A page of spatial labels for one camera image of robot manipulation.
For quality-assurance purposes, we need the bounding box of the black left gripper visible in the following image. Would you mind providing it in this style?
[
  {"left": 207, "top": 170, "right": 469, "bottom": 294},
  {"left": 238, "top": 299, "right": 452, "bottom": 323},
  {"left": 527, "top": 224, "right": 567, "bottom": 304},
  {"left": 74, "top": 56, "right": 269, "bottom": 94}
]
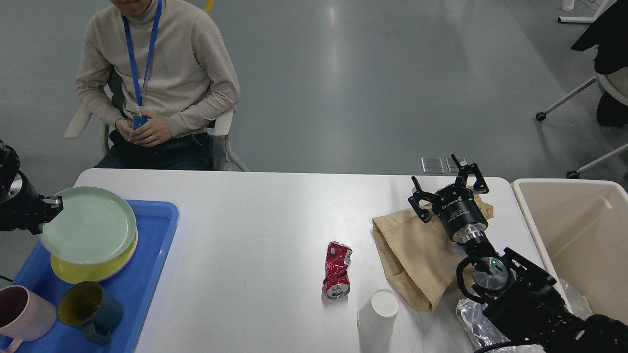
[{"left": 0, "top": 182, "right": 64, "bottom": 235}]

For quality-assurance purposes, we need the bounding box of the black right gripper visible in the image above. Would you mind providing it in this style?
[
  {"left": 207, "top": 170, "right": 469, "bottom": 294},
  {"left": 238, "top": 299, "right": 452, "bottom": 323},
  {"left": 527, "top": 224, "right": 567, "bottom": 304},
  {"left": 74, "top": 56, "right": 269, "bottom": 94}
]
[{"left": 408, "top": 154, "right": 490, "bottom": 244}]

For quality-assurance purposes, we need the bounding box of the mint green plate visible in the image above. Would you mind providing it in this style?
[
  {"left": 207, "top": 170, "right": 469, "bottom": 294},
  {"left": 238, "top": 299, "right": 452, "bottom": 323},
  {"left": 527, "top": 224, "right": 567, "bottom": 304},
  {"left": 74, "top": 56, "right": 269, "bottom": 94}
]
[{"left": 39, "top": 187, "right": 137, "bottom": 265}]

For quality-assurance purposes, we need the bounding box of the dark teal mug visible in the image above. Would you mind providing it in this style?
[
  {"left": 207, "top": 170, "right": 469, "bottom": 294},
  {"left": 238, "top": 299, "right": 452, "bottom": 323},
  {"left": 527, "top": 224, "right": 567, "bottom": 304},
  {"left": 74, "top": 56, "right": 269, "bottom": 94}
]
[{"left": 56, "top": 281, "right": 123, "bottom": 347}]

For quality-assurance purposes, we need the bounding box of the crushed red soda can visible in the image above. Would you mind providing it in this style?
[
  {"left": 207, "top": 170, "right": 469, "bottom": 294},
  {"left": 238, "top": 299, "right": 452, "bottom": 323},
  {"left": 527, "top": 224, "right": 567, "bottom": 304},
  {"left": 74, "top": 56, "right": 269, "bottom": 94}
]
[{"left": 321, "top": 241, "right": 353, "bottom": 300}]

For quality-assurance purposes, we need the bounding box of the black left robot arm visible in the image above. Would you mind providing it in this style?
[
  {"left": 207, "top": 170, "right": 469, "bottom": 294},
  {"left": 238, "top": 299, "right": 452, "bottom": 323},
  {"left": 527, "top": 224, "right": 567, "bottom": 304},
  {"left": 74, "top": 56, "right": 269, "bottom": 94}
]
[{"left": 0, "top": 141, "right": 64, "bottom": 235}]

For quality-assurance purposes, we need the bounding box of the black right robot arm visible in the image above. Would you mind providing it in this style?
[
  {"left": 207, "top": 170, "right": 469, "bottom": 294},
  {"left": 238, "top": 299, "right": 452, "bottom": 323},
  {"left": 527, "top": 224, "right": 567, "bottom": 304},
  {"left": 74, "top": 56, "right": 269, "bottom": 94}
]
[{"left": 408, "top": 154, "right": 628, "bottom": 353}]

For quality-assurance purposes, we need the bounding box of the right silver floor plate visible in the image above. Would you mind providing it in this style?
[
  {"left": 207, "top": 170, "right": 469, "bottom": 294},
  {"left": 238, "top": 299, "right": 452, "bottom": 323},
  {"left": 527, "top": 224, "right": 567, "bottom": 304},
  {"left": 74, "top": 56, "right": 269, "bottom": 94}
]
[{"left": 446, "top": 156, "right": 468, "bottom": 174}]

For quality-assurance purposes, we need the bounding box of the silver floor plate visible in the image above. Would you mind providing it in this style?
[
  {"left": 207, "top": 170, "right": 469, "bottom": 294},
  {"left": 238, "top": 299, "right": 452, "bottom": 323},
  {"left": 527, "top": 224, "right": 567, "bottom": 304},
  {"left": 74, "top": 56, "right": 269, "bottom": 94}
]
[
  {"left": 446, "top": 156, "right": 468, "bottom": 174},
  {"left": 421, "top": 157, "right": 445, "bottom": 174}
]

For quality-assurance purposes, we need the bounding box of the left silver floor plate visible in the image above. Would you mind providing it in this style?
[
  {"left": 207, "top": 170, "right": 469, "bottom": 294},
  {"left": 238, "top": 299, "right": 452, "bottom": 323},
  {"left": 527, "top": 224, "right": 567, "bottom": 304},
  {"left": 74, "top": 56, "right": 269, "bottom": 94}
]
[{"left": 421, "top": 157, "right": 445, "bottom": 174}]

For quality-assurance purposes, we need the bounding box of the yellow plate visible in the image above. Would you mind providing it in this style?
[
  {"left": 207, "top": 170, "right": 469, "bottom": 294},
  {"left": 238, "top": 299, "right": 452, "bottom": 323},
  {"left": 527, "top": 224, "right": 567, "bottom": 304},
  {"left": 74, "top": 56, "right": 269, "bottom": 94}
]
[{"left": 50, "top": 233, "right": 138, "bottom": 284}]

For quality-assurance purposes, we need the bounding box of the brown paper bag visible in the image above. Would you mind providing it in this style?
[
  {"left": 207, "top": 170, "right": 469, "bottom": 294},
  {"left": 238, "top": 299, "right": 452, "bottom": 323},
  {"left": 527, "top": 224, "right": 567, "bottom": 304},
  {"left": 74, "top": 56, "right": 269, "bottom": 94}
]
[{"left": 372, "top": 208, "right": 466, "bottom": 312}]

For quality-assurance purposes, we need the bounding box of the pink mug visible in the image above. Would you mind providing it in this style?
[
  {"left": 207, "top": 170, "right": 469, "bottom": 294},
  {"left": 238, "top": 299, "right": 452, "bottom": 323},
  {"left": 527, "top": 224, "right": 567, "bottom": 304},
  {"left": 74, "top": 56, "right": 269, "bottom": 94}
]
[{"left": 0, "top": 285, "right": 57, "bottom": 353}]

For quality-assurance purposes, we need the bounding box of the blue plastic tray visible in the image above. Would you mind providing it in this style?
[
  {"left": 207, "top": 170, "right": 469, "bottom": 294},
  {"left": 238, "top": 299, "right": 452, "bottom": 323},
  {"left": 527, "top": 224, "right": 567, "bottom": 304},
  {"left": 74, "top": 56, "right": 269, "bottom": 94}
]
[{"left": 13, "top": 200, "right": 179, "bottom": 353}]

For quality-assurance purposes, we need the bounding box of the beige plastic bin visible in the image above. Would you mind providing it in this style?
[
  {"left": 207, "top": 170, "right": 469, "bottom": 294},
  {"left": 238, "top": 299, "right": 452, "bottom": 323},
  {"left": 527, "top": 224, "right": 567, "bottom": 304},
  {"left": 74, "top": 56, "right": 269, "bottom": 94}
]
[{"left": 512, "top": 178, "right": 628, "bottom": 323}]

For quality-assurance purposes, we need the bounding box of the crumpled silver foil bag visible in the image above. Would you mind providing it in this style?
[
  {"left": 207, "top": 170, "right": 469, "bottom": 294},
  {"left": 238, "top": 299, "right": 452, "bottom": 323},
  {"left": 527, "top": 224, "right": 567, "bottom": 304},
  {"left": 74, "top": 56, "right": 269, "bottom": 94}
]
[{"left": 456, "top": 278, "right": 594, "bottom": 349}]

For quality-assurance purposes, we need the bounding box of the white paper cup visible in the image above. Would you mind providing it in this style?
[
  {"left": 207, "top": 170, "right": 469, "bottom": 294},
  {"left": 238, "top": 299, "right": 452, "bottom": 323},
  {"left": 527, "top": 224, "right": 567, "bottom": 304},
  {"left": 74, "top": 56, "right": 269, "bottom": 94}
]
[{"left": 357, "top": 289, "right": 400, "bottom": 341}]

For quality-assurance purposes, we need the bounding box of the seated person beige sweater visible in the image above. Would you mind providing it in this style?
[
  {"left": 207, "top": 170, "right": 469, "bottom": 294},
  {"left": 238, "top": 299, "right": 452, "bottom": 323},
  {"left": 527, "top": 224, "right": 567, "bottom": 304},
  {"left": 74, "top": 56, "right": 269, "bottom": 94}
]
[{"left": 76, "top": 0, "right": 240, "bottom": 171}]

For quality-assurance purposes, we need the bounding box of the white table leg base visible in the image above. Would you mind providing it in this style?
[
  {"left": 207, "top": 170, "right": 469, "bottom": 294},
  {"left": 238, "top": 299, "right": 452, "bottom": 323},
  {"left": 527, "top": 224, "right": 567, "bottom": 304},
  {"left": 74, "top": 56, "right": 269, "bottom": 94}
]
[{"left": 557, "top": 0, "right": 616, "bottom": 24}]

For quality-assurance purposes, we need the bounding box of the office chair with black coat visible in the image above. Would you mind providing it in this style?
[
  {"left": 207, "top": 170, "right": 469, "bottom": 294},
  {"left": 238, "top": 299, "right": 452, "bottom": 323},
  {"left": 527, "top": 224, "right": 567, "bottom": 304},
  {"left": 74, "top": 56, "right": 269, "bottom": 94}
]
[{"left": 535, "top": 0, "right": 628, "bottom": 179}]

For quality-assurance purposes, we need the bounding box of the blue lanyard with badge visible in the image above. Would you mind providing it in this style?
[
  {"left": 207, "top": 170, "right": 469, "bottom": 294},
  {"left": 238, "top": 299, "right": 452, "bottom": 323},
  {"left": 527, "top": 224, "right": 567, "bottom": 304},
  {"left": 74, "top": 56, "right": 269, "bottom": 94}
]
[{"left": 122, "top": 0, "right": 163, "bottom": 130}]

